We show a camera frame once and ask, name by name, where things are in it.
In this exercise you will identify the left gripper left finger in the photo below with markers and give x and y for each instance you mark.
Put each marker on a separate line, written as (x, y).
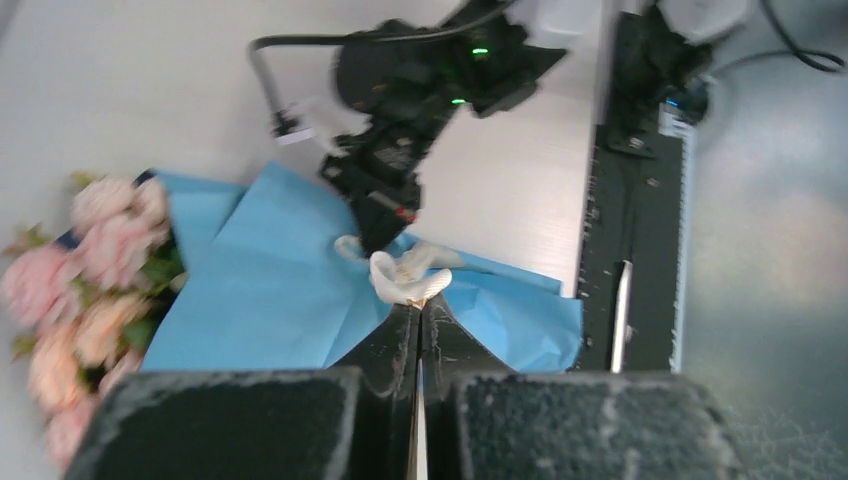
(353, 420)

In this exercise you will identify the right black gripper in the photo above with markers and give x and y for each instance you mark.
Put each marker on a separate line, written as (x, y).
(376, 174)

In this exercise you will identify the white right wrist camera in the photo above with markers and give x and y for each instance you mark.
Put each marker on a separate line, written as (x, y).
(309, 121)

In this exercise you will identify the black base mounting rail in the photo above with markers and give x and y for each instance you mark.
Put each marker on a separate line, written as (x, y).
(628, 275)

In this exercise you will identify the pink flower bunch stem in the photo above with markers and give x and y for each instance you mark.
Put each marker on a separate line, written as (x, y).
(65, 429)

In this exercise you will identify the blue wrapping paper sheet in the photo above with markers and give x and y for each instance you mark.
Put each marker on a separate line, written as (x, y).
(266, 288)

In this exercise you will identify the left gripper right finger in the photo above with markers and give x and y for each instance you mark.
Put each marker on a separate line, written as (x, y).
(485, 421)

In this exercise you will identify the white printed ribbon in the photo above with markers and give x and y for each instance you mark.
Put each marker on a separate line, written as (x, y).
(412, 279)

